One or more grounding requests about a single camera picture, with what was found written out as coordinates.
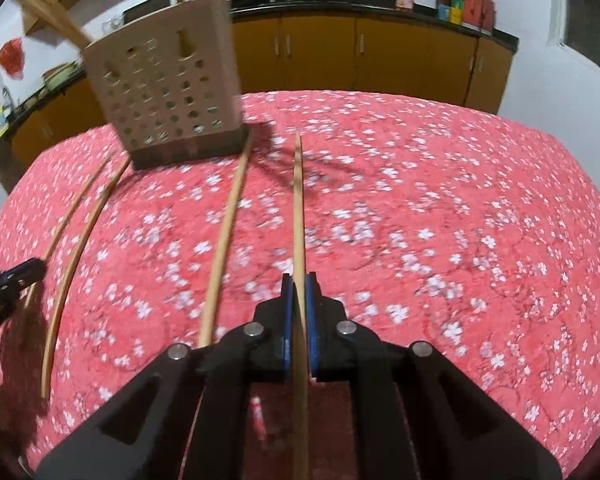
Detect beige perforated utensil holder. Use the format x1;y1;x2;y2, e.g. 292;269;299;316
81;0;251;171

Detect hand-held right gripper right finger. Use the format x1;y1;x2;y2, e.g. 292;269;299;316
305;273;563;480

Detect red plastic bag on hook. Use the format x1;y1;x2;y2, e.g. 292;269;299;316
0;37;29;79

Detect wooden lower cabinets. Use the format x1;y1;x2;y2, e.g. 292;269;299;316
7;12;513;166

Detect black kitchen countertop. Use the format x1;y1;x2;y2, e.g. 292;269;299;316
0;0;521;157

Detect dark cutting board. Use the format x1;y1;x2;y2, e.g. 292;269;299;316
122;0;174;24

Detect red carton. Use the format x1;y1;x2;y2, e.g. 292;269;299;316
462;0;496;34

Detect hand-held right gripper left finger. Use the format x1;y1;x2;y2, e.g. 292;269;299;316
35;273;296;480

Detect red floral tablecloth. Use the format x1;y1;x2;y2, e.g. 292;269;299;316
0;90;600;480

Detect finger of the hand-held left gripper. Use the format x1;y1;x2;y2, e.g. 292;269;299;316
0;272;42;341
0;258;48;280

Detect colourful box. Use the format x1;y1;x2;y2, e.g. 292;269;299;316
436;0;465;25

